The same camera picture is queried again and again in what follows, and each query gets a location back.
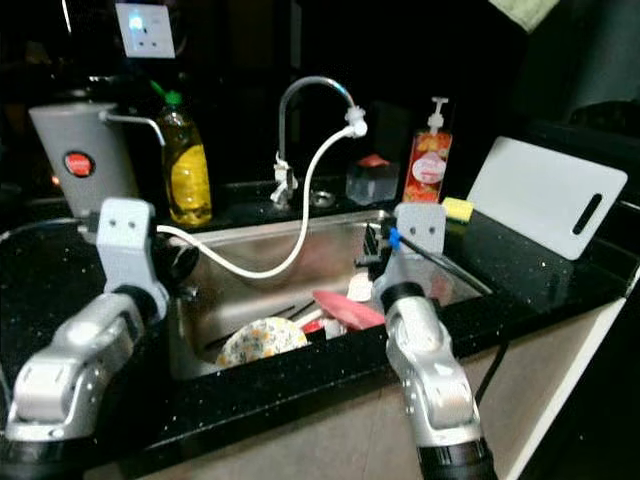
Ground white soup spoon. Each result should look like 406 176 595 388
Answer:
300 272 375 326

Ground pink plastic dish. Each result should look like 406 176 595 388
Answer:
310 290 386 331

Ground floral plate pink rim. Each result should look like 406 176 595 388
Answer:
216 317 309 368

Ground clear container red lid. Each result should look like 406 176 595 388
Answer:
345 154 401 206

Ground stainless steel sink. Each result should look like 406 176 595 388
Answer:
168 210 494 381

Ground yellow dish soap bottle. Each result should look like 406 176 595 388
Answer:
150 80 211 229

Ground yellow sponge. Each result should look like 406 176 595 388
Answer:
443 197 475 223

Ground peach hand soap pump bottle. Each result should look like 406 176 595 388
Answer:
403 96 453 206

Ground chrome sink faucet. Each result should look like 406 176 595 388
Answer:
272 76 364 209

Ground grey water filter jug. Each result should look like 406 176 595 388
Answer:
28 100 167 241

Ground white cutting board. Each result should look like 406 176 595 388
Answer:
467 136 629 262

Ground green hanging cloth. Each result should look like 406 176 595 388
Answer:
490 0 559 33

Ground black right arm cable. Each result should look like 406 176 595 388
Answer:
385 228 511 401

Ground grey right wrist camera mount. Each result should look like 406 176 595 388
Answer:
370 203 449 301

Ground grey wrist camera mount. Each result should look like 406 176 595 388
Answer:
370 203 449 301
96 197 169 301

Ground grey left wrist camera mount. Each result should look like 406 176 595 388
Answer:
96 197 169 301

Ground white faucet hose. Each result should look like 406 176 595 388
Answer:
157 105 369 280

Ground white wall socket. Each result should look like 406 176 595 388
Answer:
116 3 176 59

